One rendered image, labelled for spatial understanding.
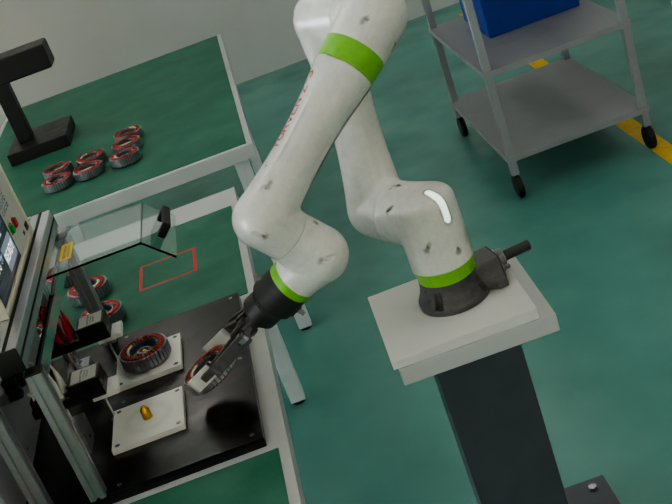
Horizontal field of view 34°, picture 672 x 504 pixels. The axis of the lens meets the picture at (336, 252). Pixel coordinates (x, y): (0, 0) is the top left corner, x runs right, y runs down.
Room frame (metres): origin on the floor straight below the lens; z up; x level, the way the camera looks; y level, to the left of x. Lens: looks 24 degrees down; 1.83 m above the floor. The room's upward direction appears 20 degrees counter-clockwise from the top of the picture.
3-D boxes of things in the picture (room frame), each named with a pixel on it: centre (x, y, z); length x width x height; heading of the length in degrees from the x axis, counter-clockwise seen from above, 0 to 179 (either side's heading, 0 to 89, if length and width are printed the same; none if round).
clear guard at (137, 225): (2.20, 0.48, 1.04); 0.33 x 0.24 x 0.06; 91
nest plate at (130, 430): (1.89, 0.46, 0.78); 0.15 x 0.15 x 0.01; 1
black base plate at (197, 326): (2.01, 0.48, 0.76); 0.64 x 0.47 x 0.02; 1
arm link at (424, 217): (1.96, -0.19, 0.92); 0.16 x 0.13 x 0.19; 28
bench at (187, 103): (4.38, 0.70, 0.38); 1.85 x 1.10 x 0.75; 1
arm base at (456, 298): (1.95, -0.25, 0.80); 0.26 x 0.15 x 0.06; 98
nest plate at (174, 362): (2.13, 0.47, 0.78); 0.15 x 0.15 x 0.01; 1
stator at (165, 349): (2.13, 0.47, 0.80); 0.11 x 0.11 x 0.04
